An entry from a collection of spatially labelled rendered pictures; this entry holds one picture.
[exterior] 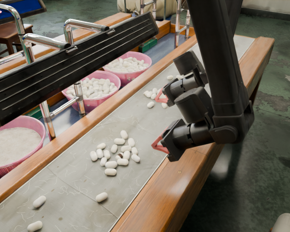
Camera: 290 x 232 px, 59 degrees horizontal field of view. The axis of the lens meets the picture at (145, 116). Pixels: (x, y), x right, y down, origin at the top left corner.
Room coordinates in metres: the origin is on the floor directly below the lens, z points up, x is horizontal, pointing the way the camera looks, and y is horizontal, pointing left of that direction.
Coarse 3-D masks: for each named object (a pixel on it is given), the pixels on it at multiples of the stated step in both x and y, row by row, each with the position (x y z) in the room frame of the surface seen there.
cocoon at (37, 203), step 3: (39, 198) 0.42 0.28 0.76; (42, 198) 0.42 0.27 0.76; (45, 198) 0.42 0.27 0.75; (36, 201) 0.41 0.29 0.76; (39, 201) 0.41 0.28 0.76; (42, 201) 0.42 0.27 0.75; (45, 201) 0.42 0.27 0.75; (33, 204) 0.41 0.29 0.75; (36, 204) 0.40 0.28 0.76; (39, 204) 0.41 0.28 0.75; (36, 207) 0.40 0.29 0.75
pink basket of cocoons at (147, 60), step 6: (132, 54) 1.38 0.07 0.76; (138, 54) 1.37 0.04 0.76; (144, 54) 1.35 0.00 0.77; (144, 60) 1.34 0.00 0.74; (150, 60) 1.28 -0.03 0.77; (114, 72) 1.14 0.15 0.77; (120, 72) 1.13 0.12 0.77; (126, 72) 1.13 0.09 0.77; (132, 72) 1.13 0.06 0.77; (138, 72) 1.15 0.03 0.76; (120, 78) 1.15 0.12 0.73; (126, 78) 1.14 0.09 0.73; (126, 84) 1.16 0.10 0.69
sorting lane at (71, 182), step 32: (96, 128) 0.74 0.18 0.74; (128, 128) 0.74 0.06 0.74; (160, 128) 0.74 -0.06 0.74; (64, 160) 0.58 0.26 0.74; (96, 160) 0.58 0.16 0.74; (128, 160) 0.58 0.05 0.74; (160, 160) 0.58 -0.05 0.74; (32, 192) 0.45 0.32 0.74; (64, 192) 0.45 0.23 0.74; (96, 192) 0.45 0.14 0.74; (128, 192) 0.45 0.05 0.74; (0, 224) 0.36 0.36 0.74; (64, 224) 0.36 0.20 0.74; (96, 224) 0.36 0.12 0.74
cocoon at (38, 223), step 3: (36, 222) 0.35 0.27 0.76; (39, 222) 0.35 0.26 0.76; (30, 225) 0.34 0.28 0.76; (33, 225) 0.34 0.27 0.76; (36, 225) 0.35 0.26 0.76; (39, 225) 0.35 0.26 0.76; (27, 228) 0.34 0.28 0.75; (30, 228) 0.34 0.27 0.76; (33, 228) 0.34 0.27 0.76; (36, 228) 0.34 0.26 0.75; (39, 228) 0.34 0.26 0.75; (30, 231) 0.33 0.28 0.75; (33, 231) 0.34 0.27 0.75
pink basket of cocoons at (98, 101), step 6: (96, 72) 1.15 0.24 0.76; (102, 72) 1.14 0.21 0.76; (108, 72) 1.13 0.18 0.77; (84, 78) 1.13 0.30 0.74; (90, 78) 1.14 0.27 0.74; (96, 78) 1.14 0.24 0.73; (108, 78) 1.12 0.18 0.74; (114, 78) 1.10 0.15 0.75; (120, 84) 1.02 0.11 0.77; (66, 90) 1.02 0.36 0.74; (66, 96) 0.92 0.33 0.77; (108, 96) 0.92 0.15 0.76; (84, 102) 0.90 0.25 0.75; (90, 102) 0.90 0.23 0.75; (96, 102) 0.91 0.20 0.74; (102, 102) 0.92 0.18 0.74; (90, 108) 0.91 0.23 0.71
